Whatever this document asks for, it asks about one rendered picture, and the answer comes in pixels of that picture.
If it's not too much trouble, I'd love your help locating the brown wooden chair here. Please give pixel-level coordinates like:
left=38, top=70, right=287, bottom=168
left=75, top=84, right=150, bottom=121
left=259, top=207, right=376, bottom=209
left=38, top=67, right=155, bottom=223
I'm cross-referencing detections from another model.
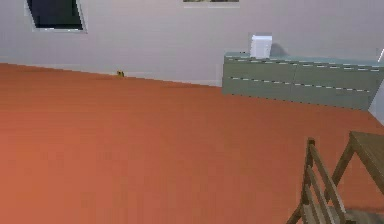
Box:
left=285, top=137, right=384, bottom=224

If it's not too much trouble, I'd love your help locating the white box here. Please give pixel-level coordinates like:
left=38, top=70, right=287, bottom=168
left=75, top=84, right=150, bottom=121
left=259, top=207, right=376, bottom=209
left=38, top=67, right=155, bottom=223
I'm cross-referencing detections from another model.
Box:
left=249, top=34, right=273, bottom=60

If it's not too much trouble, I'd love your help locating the grey-green chest of drawers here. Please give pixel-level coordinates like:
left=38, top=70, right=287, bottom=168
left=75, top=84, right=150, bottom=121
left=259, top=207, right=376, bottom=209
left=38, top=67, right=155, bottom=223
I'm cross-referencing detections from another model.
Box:
left=221, top=51, right=384, bottom=112

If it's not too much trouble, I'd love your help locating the dark window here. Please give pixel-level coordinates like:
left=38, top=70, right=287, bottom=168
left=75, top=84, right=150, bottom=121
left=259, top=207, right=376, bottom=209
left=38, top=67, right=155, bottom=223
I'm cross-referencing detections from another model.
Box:
left=23, top=0, right=88, bottom=34

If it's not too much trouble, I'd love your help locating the brown wooden table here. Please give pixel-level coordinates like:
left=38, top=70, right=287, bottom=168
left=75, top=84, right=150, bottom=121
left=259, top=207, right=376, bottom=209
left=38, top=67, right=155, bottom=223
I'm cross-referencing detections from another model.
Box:
left=324, top=130, right=384, bottom=204

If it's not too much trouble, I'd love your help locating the framed wall picture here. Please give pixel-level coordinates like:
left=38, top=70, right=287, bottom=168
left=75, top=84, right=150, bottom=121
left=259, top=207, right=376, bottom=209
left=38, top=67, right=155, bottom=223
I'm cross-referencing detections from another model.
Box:
left=182, top=0, right=241, bottom=8

